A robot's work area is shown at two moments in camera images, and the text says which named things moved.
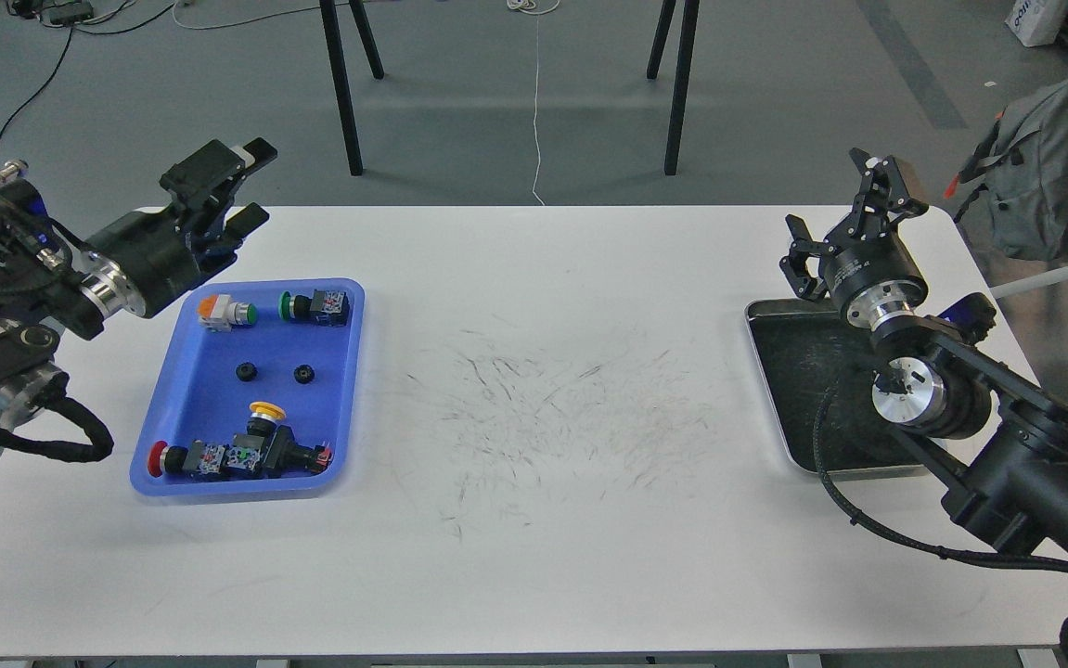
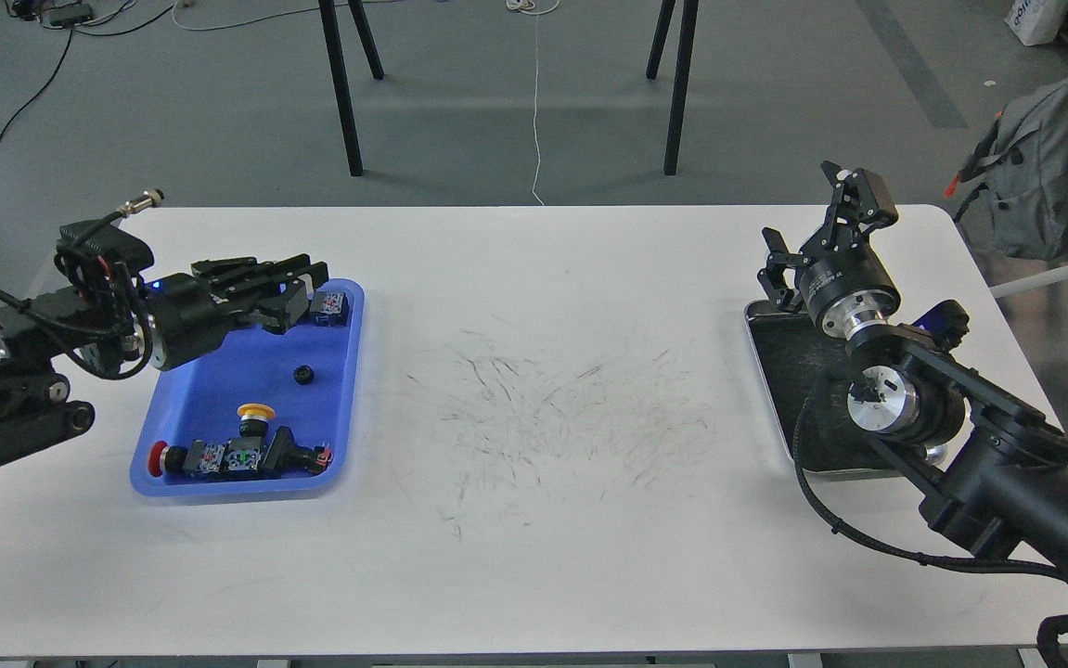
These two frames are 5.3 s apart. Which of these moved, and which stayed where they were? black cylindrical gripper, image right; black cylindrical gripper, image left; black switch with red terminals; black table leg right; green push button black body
Moved: black cylindrical gripper, image left; black cylindrical gripper, image right
Stayed: black table leg right; black switch with red terminals; green push button black body
